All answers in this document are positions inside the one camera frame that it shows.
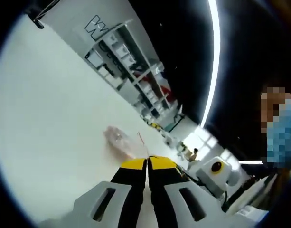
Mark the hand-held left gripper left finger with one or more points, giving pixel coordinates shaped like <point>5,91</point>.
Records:
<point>107,202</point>

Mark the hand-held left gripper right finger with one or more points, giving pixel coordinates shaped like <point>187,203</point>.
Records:
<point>173,202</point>

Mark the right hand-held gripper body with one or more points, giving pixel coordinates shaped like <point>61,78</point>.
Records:
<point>214,178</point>

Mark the clear resealable bag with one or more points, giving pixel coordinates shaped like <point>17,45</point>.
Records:
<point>119,140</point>

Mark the bright window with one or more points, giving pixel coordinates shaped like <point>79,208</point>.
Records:
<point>207,142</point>

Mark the short ceiling light strip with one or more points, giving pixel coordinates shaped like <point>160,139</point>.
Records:
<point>250,162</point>

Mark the long ceiling light strip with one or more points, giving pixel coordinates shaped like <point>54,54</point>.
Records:
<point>213,59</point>

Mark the grey metal shelf unit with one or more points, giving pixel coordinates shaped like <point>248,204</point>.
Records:
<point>139,60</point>

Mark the row of white storage bins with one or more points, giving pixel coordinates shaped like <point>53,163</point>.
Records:
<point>122,51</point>

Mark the black flat device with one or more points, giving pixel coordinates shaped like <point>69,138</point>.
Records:
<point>37,23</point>

